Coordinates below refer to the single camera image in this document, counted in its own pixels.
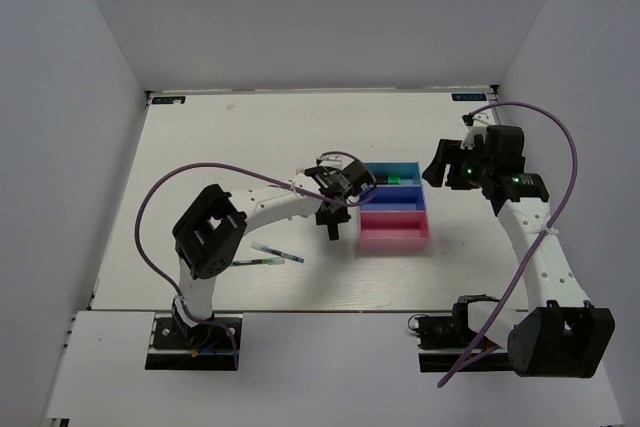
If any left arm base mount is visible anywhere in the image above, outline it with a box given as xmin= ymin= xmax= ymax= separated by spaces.
xmin=145 ymin=315 xmax=242 ymax=372

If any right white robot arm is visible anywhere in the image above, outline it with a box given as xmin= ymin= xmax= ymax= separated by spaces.
xmin=418 ymin=126 xmax=615 ymax=378

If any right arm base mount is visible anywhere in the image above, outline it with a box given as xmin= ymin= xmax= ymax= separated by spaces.
xmin=407 ymin=295 xmax=513 ymax=373

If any light blue tray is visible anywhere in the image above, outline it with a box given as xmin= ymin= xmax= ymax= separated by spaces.
xmin=365 ymin=162 xmax=422 ymax=186

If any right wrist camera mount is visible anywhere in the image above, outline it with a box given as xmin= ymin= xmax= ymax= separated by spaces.
xmin=461 ymin=113 xmax=494 ymax=150

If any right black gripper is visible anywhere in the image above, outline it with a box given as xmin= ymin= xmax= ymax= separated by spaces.
xmin=422 ymin=139 xmax=494 ymax=190

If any pink tray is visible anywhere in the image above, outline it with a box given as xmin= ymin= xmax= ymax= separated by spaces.
xmin=358 ymin=211 xmax=430 ymax=254

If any yellow highlighter marker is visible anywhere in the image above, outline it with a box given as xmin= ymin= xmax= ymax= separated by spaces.
xmin=326 ymin=219 xmax=339 ymax=241

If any left blue table label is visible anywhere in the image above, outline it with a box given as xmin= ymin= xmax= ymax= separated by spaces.
xmin=151 ymin=96 xmax=186 ymax=105

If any green highlighter marker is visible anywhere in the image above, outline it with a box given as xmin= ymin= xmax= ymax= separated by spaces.
xmin=375 ymin=176 xmax=402 ymax=185

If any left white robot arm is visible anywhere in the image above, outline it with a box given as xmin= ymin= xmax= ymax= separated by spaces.
xmin=172 ymin=160 xmax=375 ymax=346

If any blue table label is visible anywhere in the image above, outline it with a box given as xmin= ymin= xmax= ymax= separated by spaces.
xmin=151 ymin=96 xmax=186 ymax=105
xmin=451 ymin=92 xmax=487 ymax=102

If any dark blue tray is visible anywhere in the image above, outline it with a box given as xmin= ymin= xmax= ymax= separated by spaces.
xmin=360 ymin=185 xmax=426 ymax=212

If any blue pen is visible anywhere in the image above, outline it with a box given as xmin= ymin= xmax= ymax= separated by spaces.
xmin=251 ymin=242 xmax=305 ymax=264

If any green pen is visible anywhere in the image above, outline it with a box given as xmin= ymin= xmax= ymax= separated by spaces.
xmin=231 ymin=257 xmax=285 ymax=267

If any right blue table label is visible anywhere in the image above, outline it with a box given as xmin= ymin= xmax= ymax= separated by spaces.
xmin=451 ymin=92 xmax=487 ymax=102

